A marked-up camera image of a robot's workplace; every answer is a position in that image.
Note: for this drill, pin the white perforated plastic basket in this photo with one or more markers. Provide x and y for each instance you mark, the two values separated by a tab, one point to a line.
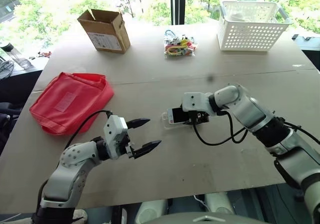
250	37

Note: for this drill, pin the white smartphone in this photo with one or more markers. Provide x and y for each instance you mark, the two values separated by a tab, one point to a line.
170	115

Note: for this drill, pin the clear bag of colourful parts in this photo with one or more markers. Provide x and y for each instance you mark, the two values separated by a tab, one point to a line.
178	47

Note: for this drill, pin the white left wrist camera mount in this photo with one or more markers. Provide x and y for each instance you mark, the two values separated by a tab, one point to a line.
113	131

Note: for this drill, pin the small red parts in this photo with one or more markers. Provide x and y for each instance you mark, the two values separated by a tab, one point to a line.
45	54

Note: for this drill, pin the red fabric bag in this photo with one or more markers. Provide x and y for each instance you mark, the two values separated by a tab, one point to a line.
70	101

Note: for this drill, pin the open brown cardboard box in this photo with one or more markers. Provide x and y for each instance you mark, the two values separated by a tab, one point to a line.
107	39

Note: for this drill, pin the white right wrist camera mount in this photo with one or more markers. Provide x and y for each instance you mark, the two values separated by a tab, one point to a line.
192	101

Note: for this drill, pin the grey robot torso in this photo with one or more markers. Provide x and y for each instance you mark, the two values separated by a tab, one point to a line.
205	219

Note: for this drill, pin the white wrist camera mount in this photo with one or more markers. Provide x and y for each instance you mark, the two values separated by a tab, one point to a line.
192	101
113	131

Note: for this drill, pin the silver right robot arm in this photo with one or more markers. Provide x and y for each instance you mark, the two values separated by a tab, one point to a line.
250	108

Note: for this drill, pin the white rounded robot leg shell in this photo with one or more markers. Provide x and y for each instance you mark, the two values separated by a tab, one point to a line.
152	211
220	202

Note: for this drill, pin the dark bundle beside table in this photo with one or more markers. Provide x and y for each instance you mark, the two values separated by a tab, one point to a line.
8	123

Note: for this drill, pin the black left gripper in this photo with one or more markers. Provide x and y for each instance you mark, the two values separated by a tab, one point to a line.
129	148

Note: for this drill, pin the dark desk with small items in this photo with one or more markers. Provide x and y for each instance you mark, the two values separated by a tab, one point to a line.
310	51

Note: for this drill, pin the dark side table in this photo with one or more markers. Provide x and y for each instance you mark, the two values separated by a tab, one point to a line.
22	81

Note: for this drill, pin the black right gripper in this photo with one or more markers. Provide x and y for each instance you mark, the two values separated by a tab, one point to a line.
200	118

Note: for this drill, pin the clear bottle with black cap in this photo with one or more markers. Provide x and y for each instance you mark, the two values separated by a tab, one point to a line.
12	52

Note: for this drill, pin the black window frame post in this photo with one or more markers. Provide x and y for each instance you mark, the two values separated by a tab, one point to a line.
177	3

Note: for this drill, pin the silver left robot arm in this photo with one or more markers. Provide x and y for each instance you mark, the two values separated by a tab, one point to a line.
70	174

